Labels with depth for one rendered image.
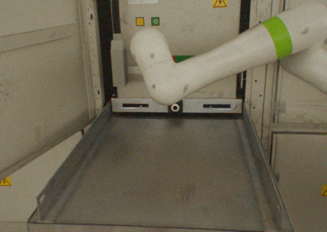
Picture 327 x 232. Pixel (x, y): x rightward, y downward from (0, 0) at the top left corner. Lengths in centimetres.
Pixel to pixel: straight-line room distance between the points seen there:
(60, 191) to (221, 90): 76
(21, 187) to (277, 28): 129
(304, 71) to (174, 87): 42
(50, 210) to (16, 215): 92
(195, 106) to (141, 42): 55
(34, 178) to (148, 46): 95
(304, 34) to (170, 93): 39
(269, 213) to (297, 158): 66
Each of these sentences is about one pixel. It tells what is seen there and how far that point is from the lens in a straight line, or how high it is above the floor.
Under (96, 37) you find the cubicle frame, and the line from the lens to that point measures 144.
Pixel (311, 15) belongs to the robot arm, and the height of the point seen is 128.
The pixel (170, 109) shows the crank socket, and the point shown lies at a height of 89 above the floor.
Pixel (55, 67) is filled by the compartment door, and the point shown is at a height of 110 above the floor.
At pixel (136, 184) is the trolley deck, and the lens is 103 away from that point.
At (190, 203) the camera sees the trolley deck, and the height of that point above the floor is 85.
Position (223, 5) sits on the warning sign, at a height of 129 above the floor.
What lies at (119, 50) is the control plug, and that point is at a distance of 135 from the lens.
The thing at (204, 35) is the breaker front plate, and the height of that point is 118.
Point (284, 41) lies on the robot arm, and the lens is 102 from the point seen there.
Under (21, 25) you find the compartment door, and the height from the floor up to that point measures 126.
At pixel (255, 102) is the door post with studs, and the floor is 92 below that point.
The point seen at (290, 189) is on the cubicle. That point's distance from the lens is 163.
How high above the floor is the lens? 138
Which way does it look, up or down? 20 degrees down
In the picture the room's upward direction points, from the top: 1 degrees counter-clockwise
